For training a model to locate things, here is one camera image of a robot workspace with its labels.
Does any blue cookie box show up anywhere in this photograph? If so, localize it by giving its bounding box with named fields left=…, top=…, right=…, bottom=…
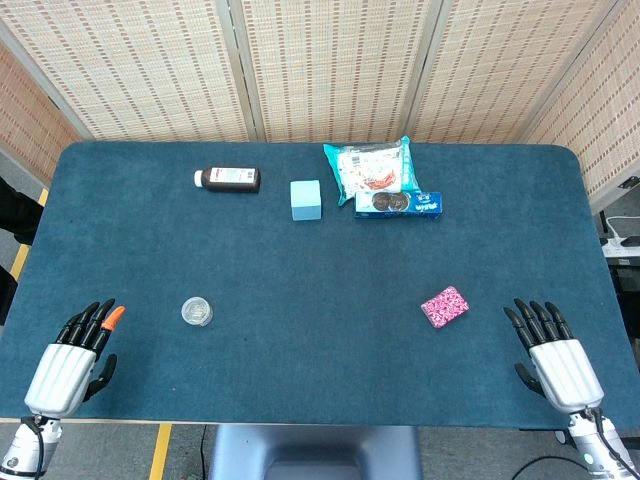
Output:
left=354, top=191, right=443, bottom=220

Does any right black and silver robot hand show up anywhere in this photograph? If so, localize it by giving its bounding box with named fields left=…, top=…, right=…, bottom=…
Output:
left=502, top=298, right=606, bottom=416

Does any black floor cable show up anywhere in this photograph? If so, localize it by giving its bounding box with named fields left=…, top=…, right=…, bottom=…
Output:
left=509, top=455, right=587, bottom=480

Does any light blue foam cube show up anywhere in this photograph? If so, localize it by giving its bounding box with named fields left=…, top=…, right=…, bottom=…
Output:
left=289, top=179, right=323, bottom=223

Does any brown bottle with white cap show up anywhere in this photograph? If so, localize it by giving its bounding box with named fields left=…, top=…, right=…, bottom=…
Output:
left=193, top=166, right=262, bottom=195

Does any teal snack bag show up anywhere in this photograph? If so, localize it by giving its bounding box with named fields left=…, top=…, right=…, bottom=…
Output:
left=322, top=135, right=420, bottom=208

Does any dark blue felt table mat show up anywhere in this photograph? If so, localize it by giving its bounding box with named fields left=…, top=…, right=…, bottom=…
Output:
left=0, top=141, right=640, bottom=431

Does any clear round plastic jar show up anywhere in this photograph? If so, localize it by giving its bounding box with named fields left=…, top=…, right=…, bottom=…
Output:
left=180, top=296, right=214, bottom=328

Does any pink patterned packet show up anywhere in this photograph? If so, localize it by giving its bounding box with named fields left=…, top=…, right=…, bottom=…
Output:
left=420, top=285, right=471, bottom=330

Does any black bulky object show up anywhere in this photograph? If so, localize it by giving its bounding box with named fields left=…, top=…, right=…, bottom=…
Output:
left=0, top=176, right=45, bottom=247

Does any white cable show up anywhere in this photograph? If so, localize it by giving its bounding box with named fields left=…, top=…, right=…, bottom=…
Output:
left=599, top=213, right=640, bottom=239

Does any woven bamboo screen panel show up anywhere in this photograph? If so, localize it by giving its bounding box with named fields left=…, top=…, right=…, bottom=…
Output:
left=0, top=39, right=82, bottom=187
left=0, top=0, right=251, bottom=144
left=519, top=0, right=640, bottom=202
left=239, top=0, right=437, bottom=144
left=410, top=0, right=617, bottom=146

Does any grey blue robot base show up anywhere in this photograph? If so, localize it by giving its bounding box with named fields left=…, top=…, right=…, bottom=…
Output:
left=207, top=424, right=424, bottom=480

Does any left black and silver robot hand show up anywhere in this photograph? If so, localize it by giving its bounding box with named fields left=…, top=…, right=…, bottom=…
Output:
left=23, top=298, right=127, bottom=417

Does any white power strip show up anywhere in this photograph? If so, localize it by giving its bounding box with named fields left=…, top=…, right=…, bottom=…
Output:
left=599, top=234, right=640, bottom=259

